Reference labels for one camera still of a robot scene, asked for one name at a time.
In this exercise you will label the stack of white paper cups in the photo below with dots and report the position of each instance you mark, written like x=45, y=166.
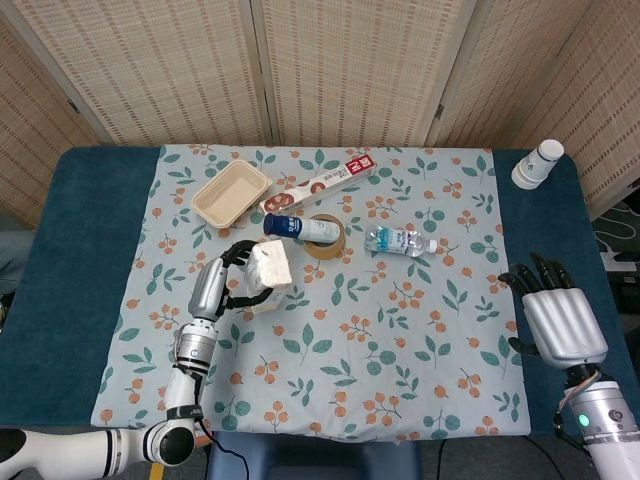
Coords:
x=535, y=165

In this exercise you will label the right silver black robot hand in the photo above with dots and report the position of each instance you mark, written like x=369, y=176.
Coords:
x=560, y=325

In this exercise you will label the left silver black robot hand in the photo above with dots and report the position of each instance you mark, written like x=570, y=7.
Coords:
x=207, y=290

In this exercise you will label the face tissue pack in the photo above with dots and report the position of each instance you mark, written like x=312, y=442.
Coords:
x=270, y=267

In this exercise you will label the blue padded chair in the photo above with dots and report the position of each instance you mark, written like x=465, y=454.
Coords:
x=310, y=460

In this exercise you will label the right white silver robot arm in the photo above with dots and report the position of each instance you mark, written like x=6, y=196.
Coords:
x=605, y=430

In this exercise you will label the long red white carton box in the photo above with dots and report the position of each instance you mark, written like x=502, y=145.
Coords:
x=320, y=182

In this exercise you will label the brown packing tape roll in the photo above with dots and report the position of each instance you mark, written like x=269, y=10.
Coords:
x=325, y=250

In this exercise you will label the bamboo folding screen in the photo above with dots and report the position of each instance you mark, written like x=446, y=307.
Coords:
x=175, y=70

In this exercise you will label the beige food tray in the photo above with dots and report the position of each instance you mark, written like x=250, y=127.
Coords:
x=231, y=195

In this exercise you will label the blue white bottle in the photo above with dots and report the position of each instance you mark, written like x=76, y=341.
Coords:
x=290, y=227

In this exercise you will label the dark teal table cover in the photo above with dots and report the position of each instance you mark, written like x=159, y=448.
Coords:
x=90, y=210

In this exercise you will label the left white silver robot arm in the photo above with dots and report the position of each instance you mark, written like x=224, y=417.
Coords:
x=182, y=390

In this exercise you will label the white power strip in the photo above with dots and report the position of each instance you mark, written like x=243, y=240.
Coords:
x=612, y=258

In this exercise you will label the clear plastic water bottle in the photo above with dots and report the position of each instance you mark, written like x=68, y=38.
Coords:
x=397, y=241

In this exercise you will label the floral leaf print tablecloth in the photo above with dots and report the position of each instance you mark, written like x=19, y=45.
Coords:
x=350, y=360

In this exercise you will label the grey blue jeans leg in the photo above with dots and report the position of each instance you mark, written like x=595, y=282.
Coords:
x=12, y=255

